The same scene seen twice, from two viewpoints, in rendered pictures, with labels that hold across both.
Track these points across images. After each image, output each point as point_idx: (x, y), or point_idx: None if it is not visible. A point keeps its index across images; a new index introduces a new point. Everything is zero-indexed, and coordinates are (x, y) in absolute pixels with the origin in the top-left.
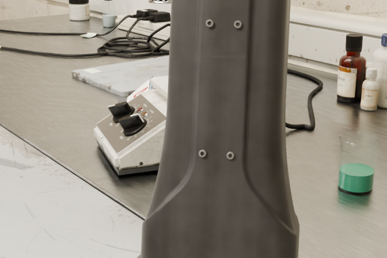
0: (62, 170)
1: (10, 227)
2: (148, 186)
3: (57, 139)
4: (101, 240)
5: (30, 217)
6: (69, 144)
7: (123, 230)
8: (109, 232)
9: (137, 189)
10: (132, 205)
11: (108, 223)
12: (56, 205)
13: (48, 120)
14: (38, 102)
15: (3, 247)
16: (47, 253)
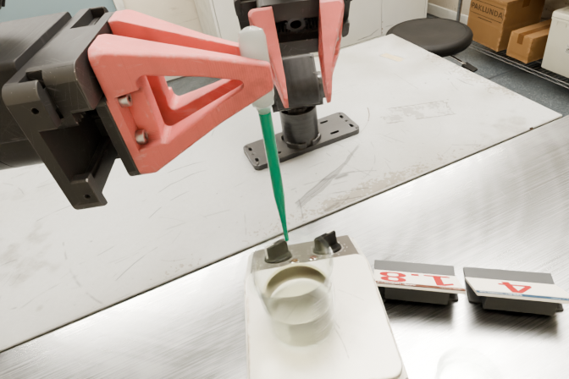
0: (287, 226)
1: (196, 206)
2: (225, 288)
3: (370, 218)
4: (151, 253)
5: (206, 215)
6: (353, 228)
7: (157, 266)
8: (158, 258)
9: (223, 279)
10: (193, 274)
11: (173, 257)
12: (217, 227)
13: (439, 206)
14: (511, 193)
15: (171, 206)
16: (151, 227)
